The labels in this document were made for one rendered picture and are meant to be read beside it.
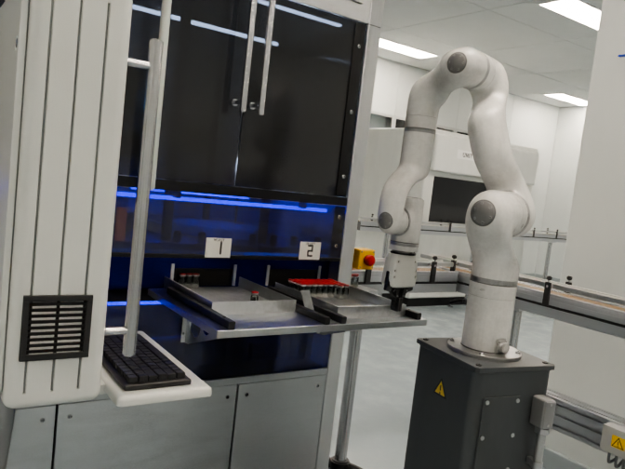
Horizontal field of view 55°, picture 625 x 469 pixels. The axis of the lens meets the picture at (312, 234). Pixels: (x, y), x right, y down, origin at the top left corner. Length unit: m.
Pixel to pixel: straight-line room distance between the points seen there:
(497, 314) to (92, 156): 1.03
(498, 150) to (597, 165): 1.51
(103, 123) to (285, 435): 1.38
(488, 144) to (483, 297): 0.39
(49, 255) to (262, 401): 1.13
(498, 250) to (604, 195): 1.55
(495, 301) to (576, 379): 1.60
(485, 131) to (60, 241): 1.05
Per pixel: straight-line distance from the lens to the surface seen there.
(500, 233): 1.54
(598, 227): 3.07
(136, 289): 1.20
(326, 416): 2.27
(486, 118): 1.64
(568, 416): 2.51
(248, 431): 2.11
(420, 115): 1.74
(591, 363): 3.11
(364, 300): 2.00
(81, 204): 1.14
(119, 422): 1.90
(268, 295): 1.84
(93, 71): 1.15
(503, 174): 1.66
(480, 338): 1.62
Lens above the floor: 1.26
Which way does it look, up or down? 5 degrees down
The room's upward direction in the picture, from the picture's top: 7 degrees clockwise
